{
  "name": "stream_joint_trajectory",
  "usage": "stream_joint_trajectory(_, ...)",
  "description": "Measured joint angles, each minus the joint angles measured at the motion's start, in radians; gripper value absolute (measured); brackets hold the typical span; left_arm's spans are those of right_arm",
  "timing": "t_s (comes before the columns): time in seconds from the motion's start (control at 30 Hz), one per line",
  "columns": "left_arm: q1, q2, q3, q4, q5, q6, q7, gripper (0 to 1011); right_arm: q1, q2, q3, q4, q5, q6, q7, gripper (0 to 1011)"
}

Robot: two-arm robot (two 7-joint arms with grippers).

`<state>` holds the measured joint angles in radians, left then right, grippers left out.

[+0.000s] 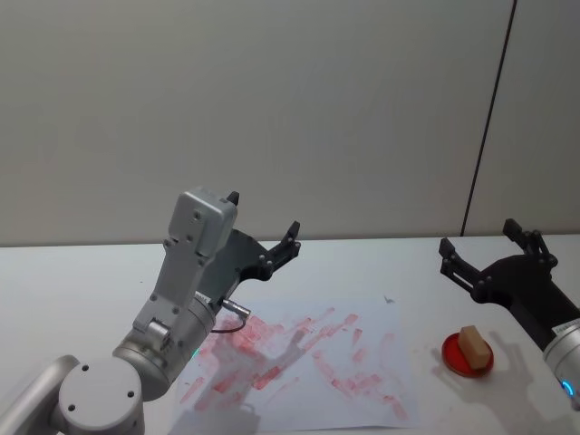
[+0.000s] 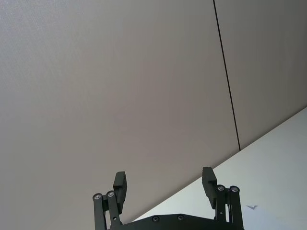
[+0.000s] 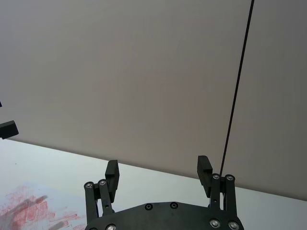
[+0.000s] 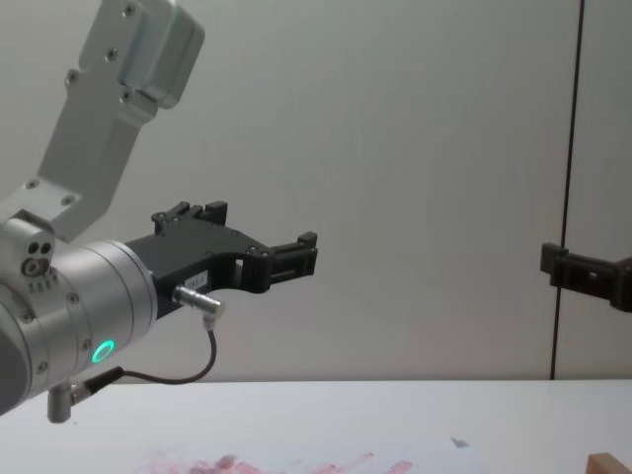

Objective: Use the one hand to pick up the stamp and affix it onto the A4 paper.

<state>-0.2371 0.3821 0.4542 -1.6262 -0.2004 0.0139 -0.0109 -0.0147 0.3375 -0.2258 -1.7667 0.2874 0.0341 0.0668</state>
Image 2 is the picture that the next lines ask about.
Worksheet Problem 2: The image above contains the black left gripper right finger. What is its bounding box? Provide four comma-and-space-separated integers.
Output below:
202, 166, 244, 230

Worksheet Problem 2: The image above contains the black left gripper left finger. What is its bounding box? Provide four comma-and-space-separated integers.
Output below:
92, 171, 128, 230

